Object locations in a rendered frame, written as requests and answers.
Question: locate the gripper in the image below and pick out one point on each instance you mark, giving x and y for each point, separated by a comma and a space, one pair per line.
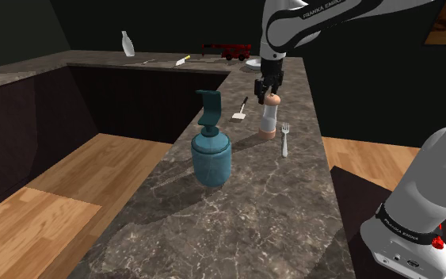
272, 72

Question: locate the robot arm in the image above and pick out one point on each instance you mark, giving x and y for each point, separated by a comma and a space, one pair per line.
419, 193

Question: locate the white and wood pepper mill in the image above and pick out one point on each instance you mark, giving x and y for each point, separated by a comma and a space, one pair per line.
269, 118

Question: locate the white bowl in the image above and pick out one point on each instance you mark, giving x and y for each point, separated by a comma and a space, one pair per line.
252, 63

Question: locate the silver fork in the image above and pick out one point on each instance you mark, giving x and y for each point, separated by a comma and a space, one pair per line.
284, 140

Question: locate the red toy crane truck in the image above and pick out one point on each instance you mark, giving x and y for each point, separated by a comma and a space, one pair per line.
232, 50

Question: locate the teal soap dispenser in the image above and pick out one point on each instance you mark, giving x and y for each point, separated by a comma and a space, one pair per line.
211, 150

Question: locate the grey butter knife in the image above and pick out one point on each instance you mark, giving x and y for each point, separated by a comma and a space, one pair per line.
148, 61

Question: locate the white bottle vase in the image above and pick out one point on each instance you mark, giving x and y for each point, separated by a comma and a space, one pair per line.
127, 44

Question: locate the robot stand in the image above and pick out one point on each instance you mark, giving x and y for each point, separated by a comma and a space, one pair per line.
357, 216

